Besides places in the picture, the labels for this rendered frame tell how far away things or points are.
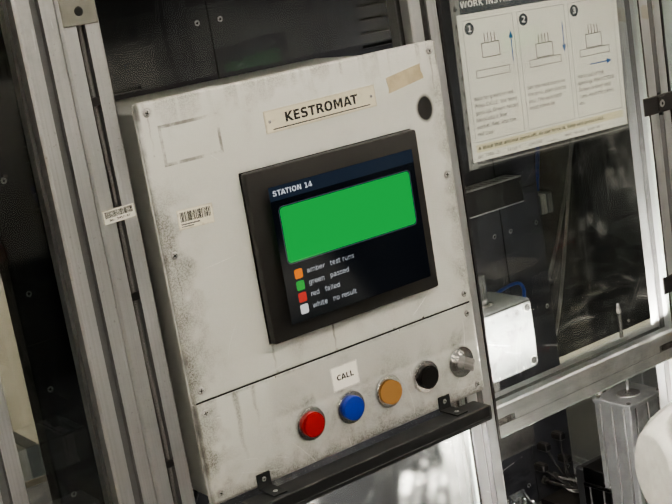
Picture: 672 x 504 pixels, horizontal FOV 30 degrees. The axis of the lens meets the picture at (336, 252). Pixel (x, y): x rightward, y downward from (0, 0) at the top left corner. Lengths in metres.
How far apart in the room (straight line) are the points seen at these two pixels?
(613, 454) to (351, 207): 0.91
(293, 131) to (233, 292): 0.20
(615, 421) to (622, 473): 0.09
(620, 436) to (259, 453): 0.88
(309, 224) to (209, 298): 0.14
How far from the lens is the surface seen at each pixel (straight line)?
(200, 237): 1.38
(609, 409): 2.19
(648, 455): 1.26
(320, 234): 1.44
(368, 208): 1.48
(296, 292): 1.43
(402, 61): 1.54
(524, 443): 2.01
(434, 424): 1.58
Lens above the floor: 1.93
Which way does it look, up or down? 12 degrees down
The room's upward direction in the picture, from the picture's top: 9 degrees counter-clockwise
